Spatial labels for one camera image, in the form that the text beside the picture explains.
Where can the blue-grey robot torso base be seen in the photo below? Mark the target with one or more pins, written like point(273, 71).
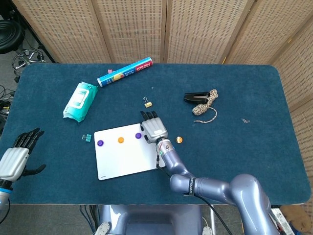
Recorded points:
point(151, 220)

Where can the dark blue table mat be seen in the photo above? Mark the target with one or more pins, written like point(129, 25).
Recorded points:
point(244, 151)

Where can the white round base foot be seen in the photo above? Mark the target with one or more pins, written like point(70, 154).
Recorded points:
point(102, 228)
point(208, 230)

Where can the pink binder clip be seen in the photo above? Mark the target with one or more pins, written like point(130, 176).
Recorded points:
point(110, 71)

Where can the green wet wipes pack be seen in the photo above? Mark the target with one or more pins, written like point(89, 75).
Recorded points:
point(78, 100)

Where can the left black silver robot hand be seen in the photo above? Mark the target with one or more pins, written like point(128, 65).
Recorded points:
point(12, 162)

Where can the wicker folding screen panel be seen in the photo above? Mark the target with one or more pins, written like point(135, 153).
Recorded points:
point(68, 29)
point(264, 36)
point(134, 29)
point(203, 29)
point(300, 80)

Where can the white magnetic board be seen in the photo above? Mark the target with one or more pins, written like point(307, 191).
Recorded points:
point(127, 159)

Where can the small gold binder clip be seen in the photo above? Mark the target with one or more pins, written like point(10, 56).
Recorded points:
point(148, 104)

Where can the bent metal paper clip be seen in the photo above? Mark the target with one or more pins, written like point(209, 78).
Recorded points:
point(244, 120)

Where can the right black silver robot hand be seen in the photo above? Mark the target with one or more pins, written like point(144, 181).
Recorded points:
point(154, 128)

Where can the black stool with chrome base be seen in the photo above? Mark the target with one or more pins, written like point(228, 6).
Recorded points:
point(9, 36)

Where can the purple round magnet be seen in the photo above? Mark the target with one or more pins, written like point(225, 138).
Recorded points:
point(100, 143)
point(138, 135)

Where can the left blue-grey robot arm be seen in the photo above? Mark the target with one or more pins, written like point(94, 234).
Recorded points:
point(3, 195)

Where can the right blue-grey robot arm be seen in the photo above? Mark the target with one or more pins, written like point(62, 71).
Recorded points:
point(207, 188)

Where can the orange round magnet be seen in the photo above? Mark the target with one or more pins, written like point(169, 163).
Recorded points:
point(179, 139)
point(120, 140)

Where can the blue plastic food wrap roll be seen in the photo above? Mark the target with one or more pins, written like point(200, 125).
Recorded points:
point(124, 72)

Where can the metal table leg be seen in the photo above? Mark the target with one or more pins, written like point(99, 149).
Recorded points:
point(212, 219)

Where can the white printed cardboard box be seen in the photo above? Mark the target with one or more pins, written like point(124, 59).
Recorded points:
point(276, 218)

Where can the black stapler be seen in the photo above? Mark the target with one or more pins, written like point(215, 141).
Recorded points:
point(193, 97)

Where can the green binder clip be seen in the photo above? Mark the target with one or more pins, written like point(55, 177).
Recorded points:
point(88, 137)

